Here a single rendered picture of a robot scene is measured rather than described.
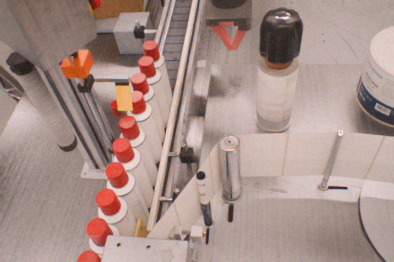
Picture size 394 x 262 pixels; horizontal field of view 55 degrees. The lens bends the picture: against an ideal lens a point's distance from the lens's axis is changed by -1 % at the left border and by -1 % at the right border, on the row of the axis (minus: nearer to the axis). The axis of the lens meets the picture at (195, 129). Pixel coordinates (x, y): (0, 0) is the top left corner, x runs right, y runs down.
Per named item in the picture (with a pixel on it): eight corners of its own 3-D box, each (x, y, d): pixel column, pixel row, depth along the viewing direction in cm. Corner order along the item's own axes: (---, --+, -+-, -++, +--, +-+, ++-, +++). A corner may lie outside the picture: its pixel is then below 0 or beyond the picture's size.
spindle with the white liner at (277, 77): (292, 133, 91) (309, 29, 68) (254, 132, 92) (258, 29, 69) (290, 105, 96) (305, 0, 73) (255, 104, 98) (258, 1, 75)
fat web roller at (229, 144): (242, 203, 81) (242, 152, 66) (220, 202, 81) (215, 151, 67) (242, 185, 83) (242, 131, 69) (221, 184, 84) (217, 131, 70)
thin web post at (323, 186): (328, 191, 80) (346, 137, 66) (318, 190, 81) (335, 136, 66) (327, 183, 82) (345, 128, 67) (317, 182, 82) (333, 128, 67)
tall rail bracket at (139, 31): (165, 67, 117) (156, 23, 104) (142, 67, 118) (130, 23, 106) (167, 61, 119) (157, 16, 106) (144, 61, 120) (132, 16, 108)
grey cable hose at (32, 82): (75, 153, 69) (24, 65, 52) (57, 152, 69) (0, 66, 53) (81, 138, 71) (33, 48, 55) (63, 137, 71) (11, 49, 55)
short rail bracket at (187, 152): (196, 178, 92) (190, 149, 82) (183, 178, 92) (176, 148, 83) (197, 166, 94) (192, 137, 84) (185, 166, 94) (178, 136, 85)
